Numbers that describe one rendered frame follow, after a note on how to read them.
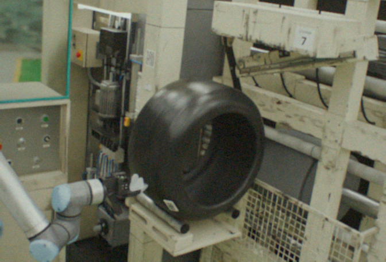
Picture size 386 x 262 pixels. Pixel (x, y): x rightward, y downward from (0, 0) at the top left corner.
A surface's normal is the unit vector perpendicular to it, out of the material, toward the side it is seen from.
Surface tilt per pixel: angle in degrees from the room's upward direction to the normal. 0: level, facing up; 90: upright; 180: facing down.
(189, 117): 57
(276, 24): 90
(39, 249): 98
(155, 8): 90
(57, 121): 90
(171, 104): 42
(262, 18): 90
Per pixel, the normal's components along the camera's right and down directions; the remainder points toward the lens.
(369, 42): 0.62, -0.04
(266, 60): -0.78, 0.09
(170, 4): 0.61, 0.28
